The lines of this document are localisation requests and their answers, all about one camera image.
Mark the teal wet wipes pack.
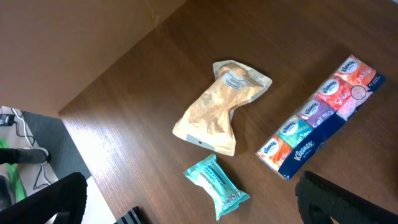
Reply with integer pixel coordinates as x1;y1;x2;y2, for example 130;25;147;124
183;154;250;221

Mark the black power adapter on floor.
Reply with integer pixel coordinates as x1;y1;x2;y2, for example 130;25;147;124
0;114;15;126

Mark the white cable on floor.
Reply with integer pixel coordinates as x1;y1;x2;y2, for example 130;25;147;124
11;107;53;191

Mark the crumpled brown paper pouch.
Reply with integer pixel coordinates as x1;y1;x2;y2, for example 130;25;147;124
172;60;272;156

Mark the Kleenex tissue multipack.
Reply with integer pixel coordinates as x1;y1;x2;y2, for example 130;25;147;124
256;55;386;180

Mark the black shoe on floor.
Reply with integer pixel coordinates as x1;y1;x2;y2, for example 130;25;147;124
0;148;50;164

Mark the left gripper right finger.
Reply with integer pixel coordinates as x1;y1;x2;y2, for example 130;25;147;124
295;170;397;224

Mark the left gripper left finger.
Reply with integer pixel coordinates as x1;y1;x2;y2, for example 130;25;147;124
1;172;87;224

